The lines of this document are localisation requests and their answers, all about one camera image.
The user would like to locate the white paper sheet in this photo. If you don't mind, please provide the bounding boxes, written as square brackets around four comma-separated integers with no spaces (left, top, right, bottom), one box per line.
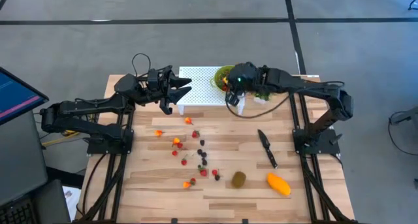
[62,185,82,220]

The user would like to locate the black floor cable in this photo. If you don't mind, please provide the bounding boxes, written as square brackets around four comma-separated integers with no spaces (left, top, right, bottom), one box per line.
[387,110,418,157]

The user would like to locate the brown kiwi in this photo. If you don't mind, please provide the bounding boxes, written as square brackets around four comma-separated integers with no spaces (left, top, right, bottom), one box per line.
[231,170,247,189]

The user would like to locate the orange mango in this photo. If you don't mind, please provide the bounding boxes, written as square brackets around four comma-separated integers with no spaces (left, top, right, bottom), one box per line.
[266,172,292,197]

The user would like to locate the small potted green plant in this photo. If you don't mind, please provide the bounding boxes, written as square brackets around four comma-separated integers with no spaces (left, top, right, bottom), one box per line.
[253,91,274,104]

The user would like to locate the dark base power cable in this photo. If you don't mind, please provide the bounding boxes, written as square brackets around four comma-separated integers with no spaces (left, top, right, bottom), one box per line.
[81,153,108,218]

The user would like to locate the yellow cable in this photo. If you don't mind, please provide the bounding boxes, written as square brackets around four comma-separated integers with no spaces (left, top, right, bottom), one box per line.
[41,129,81,147]

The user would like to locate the green plastic colander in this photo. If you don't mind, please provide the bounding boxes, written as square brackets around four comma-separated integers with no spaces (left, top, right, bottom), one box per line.
[211,65,236,93]

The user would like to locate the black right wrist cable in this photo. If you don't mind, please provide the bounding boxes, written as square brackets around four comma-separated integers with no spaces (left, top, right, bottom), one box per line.
[225,92,292,120]

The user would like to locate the white perforated metal shelf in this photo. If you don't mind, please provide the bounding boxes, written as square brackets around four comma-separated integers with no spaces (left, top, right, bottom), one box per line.
[176,66,246,116]

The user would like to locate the grey stand foot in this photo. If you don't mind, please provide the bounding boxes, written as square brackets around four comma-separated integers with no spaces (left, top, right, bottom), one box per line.
[390,105,418,126]

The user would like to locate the blue-screen monitor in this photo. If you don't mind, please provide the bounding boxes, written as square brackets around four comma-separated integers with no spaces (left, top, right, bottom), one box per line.
[0,66,50,127]

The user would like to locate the black kitchen knife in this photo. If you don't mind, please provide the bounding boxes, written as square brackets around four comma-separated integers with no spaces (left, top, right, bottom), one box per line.
[257,129,279,169]

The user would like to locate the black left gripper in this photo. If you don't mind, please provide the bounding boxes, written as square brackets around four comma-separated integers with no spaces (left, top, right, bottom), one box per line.
[144,65,193,116]

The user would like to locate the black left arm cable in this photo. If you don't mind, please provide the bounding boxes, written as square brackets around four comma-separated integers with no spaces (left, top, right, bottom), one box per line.
[131,52,152,76]

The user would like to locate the black keyboard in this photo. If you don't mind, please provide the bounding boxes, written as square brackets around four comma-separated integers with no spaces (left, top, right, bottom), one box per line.
[0,196,37,224]

